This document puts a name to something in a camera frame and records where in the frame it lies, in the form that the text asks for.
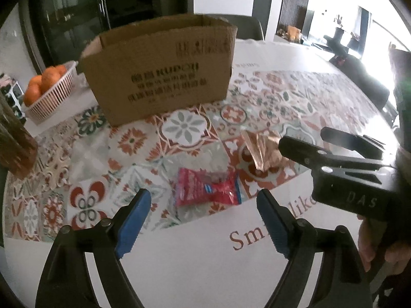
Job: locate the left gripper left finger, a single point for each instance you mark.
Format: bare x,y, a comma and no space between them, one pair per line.
65,280

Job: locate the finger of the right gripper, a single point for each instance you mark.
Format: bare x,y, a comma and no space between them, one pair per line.
366,146
314,157

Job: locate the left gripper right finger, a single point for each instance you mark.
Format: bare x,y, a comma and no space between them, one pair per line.
341,280

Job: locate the person's right hand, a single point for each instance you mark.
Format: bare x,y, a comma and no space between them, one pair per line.
397,255

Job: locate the rose gold foil packet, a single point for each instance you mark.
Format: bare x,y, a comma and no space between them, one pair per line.
264,149

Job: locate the dark chair right side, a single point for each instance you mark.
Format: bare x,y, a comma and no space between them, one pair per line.
354,69

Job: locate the dark chair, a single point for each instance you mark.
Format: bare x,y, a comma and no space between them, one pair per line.
354,69
248,27

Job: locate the red snack packet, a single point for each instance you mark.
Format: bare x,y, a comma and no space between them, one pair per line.
195,187

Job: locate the patterned table cloth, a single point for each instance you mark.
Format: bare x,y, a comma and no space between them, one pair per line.
205,255

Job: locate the dark chair back right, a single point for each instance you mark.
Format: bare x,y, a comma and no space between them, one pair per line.
248,27

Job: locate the brown cardboard box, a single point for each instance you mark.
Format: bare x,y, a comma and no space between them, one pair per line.
159,65

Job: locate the pink fruit basket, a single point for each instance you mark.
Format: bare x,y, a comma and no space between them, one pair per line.
48,103

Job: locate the orange front left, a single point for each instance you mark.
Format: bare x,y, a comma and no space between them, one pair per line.
32,94

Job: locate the orange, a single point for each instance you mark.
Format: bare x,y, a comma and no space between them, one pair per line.
61,69
49,77
32,94

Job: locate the orange middle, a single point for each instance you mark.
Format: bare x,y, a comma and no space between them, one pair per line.
49,77

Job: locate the orange right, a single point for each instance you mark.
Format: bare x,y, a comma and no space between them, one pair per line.
61,69

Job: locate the black glass cabinet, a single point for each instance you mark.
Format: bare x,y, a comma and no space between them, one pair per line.
57,31

